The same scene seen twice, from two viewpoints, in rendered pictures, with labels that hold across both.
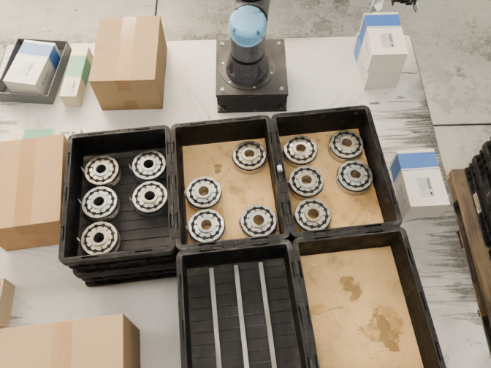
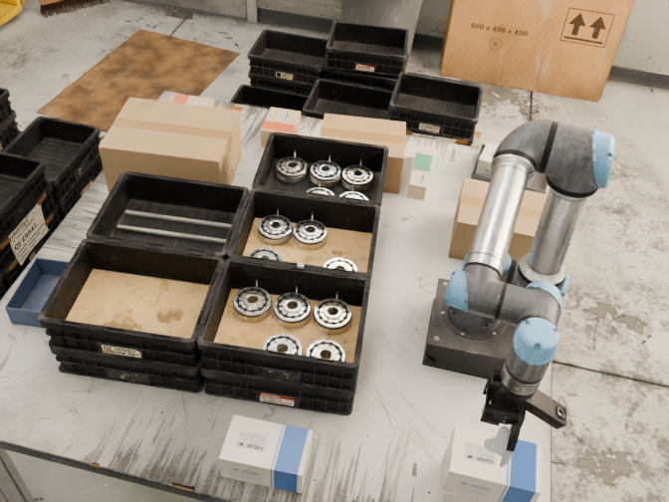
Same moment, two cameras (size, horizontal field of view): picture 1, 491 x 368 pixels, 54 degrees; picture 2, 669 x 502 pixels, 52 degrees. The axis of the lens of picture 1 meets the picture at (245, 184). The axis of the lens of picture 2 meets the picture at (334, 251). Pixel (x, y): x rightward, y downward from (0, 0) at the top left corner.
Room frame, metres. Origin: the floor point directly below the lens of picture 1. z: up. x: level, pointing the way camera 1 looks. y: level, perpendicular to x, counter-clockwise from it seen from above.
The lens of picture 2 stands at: (0.97, -1.33, 2.26)
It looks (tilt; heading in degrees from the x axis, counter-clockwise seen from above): 45 degrees down; 100
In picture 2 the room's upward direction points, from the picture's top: 5 degrees clockwise
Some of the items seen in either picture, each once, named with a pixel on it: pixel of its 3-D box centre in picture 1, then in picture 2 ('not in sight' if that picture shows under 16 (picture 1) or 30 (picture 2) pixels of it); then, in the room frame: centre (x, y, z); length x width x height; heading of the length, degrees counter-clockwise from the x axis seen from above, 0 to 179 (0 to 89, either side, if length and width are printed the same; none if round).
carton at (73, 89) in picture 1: (77, 75); not in sight; (1.21, 0.61, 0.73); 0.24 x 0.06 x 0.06; 177
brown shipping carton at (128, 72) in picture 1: (131, 63); (501, 226); (1.22, 0.40, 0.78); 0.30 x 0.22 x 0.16; 0
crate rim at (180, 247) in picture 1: (226, 179); (307, 232); (0.65, 0.05, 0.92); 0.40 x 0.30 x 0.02; 5
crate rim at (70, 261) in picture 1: (118, 190); (323, 168); (0.62, 0.35, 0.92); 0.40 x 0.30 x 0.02; 5
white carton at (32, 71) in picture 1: (34, 70); (507, 167); (1.23, 0.77, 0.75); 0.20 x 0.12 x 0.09; 169
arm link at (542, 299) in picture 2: not in sight; (531, 309); (1.21, -0.40, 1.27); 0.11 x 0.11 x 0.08; 82
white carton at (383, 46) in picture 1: (382, 41); (492, 467); (1.23, -0.50, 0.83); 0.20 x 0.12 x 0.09; 0
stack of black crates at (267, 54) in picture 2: not in sight; (291, 76); (0.12, 1.84, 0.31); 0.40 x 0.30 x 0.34; 0
